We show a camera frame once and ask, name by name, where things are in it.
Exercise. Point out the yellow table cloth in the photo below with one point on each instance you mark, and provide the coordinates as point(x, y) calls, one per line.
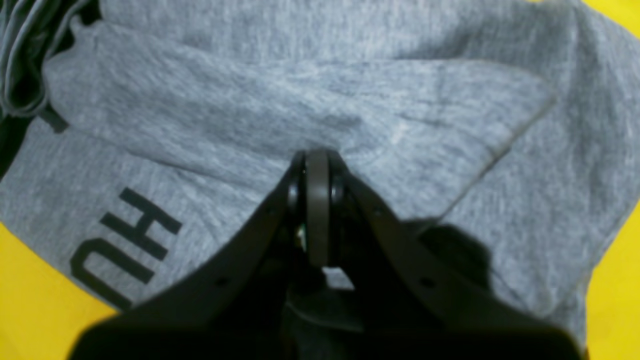
point(30, 300)

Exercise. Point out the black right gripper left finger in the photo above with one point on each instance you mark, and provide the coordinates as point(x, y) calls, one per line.
point(230, 308)

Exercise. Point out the grey t-shirt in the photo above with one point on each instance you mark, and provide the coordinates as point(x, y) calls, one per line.
point(320, 100)

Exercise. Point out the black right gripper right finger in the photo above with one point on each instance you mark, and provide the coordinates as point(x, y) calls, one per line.
point(413, 306)

